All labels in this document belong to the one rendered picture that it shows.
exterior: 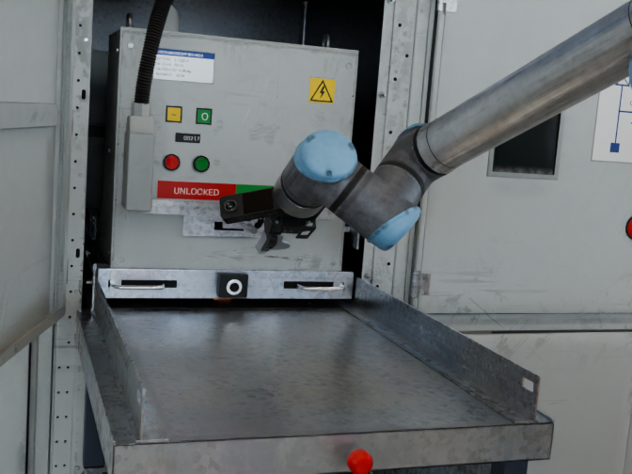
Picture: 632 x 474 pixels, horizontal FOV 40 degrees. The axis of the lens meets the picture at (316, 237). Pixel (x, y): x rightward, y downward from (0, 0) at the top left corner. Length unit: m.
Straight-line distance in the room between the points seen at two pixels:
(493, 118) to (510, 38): 0.66
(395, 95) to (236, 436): 0.94
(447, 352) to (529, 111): 0.46
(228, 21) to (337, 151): 1.24
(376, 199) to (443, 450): 0.39
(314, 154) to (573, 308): 0.96
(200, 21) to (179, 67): 0.78
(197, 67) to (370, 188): 0.55
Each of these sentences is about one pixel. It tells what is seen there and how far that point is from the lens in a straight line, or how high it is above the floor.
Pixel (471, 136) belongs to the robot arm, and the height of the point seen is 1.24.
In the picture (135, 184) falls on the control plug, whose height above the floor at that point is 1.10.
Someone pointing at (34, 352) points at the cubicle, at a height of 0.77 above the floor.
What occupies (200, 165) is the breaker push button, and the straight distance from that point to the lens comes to 1.78.
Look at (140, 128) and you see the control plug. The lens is 1.66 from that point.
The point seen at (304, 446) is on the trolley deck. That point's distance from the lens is 1.17.
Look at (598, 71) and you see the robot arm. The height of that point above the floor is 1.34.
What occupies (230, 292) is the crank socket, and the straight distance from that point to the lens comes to 1.80.
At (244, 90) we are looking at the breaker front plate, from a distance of 1.80.
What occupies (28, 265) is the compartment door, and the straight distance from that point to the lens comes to 1.61.
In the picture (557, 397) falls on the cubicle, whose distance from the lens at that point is 2.17.
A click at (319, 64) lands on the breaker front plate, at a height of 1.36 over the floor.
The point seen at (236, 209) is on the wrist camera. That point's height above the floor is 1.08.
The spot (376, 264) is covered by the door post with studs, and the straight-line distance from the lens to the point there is 1.88.
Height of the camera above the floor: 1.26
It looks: 8 degrees down
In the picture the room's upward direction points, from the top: 4 degrees clockwise
